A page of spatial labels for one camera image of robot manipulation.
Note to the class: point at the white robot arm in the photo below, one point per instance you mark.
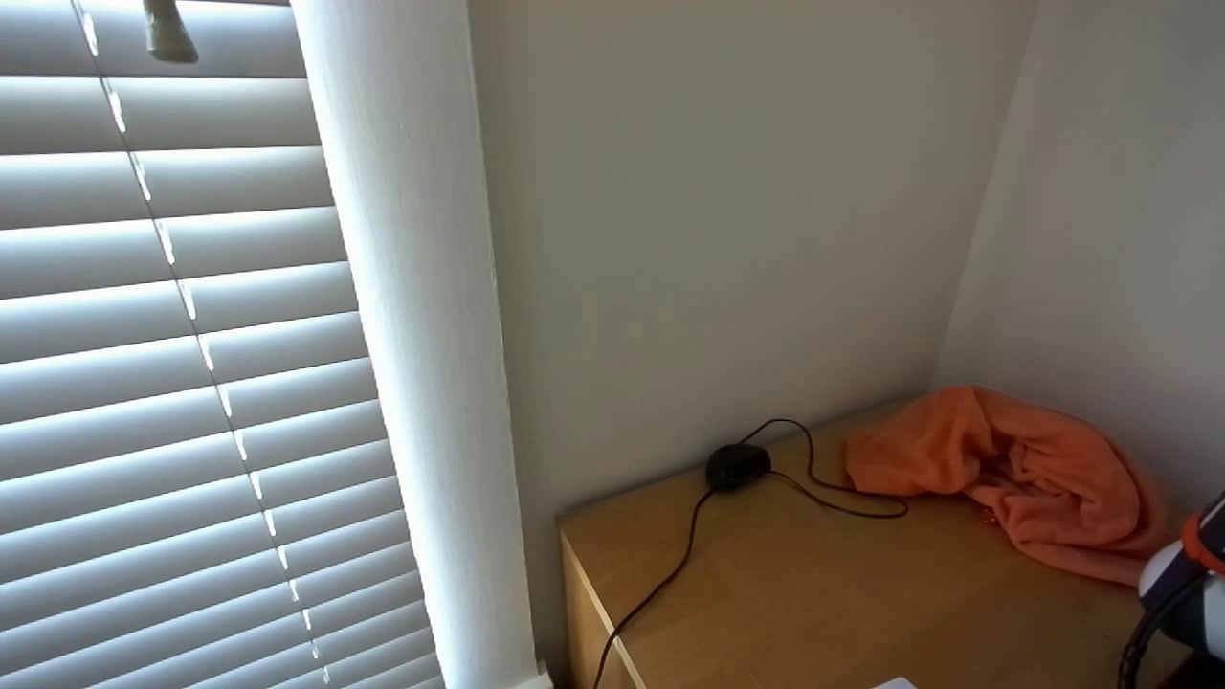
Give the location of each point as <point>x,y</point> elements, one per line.
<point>1180,589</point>

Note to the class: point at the light wood desk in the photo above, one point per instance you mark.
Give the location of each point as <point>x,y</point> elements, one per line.
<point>829,589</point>

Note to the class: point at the orange towel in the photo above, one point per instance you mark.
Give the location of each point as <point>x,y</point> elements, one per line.
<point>1009,474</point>

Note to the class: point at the white window blinds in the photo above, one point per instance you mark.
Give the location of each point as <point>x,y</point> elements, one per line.
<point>164,386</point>

